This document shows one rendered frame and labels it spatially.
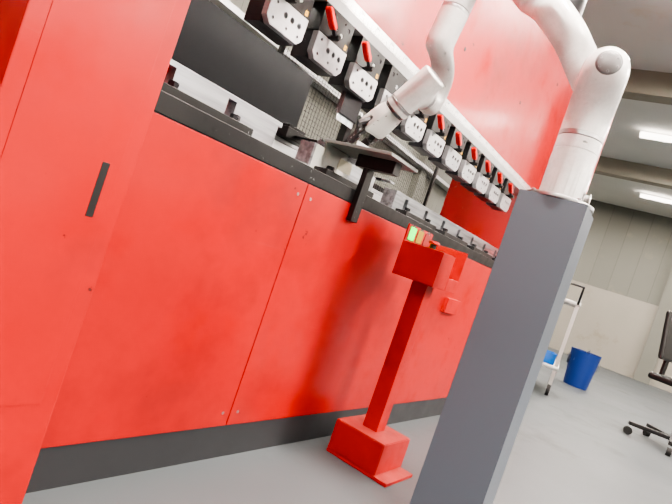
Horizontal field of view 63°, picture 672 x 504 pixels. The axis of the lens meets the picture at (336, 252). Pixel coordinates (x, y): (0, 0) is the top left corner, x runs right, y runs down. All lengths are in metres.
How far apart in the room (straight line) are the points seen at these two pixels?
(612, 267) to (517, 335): 11.88
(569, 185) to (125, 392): 1.23
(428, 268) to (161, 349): 0.90
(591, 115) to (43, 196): 1.32
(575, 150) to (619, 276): 11.77
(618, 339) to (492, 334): 11.75
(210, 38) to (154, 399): 1.26
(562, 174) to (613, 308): 11.73
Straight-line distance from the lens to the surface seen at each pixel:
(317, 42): 1.68
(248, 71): 2.23
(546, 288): 1.53
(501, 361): 1.54
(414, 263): 1.86
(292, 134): 1.96
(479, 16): 2.54
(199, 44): 2.08
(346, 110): 1.87
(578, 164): 1.62
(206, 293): 1.40
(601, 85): 1.64
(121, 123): 1.05
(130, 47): 1.05
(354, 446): 1.96
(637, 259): 13.39
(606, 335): 13.27
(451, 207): 4.00
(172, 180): 1.25
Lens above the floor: 0.70
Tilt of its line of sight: 1 degrees down
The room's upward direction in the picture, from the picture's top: 19 degrees clockwise
